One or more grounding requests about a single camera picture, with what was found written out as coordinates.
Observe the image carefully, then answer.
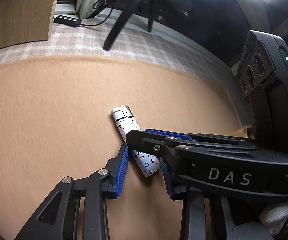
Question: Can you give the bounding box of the patterned white lighter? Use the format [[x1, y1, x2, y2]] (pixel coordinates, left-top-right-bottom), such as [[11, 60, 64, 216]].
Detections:
[[110, 105, 161, 177]]

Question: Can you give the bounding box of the white gloved right hand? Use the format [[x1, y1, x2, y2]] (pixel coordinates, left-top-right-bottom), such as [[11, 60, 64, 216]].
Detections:
[[260, 202, 288, 237]]

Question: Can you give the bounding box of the brown cardboard box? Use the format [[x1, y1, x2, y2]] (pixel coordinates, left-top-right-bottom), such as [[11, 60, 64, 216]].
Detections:
[[232, 125, 254, 139]]

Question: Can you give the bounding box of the black tripod stand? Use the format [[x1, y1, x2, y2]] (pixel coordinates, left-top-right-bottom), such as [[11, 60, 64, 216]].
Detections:
[[103, 0, 155, 51]]

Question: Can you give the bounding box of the black power strip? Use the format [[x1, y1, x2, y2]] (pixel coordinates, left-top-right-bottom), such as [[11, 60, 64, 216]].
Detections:
[[53, 15, 81, 28]]

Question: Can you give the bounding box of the large light wood board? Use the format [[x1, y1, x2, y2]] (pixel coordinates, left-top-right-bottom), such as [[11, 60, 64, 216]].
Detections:
[[0, 0, 57, 49]]

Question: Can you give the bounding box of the black camera sensor box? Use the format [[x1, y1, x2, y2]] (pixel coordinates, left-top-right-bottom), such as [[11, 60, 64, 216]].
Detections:
[[237, 30, 288, 144]]

